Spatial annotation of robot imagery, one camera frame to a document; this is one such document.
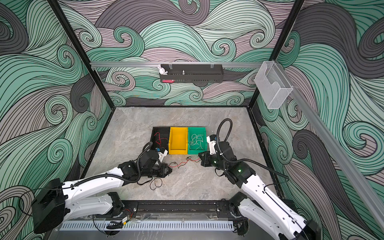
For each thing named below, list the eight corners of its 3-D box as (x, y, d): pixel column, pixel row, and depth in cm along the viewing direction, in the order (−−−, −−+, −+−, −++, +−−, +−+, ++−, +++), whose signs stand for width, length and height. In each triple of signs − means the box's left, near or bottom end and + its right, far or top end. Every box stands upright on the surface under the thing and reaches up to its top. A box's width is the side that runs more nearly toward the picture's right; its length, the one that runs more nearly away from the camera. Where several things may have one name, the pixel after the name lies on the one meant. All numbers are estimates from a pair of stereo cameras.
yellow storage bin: (169, 155, 95) (168, 150, 89) (171, 132, 107) (170, 125, 102) (187, 155, 95) (187, 150, 89) (187, 132, 107) (187, 126, 102)
